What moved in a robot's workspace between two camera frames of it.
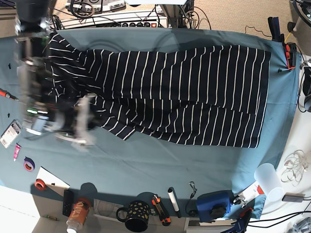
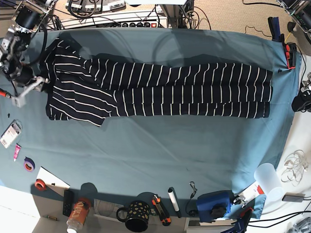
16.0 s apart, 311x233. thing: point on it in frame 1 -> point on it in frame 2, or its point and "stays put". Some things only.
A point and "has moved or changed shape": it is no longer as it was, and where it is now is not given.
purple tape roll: x=28 y=164 stays put
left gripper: x=64 y=120 -> x=26 y=75
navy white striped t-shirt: x=213 y=96 has moved or changed shape
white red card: x=251 y=193 stays put
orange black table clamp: x=290 y=55 stays put
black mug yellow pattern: x=137 y=217 stays put
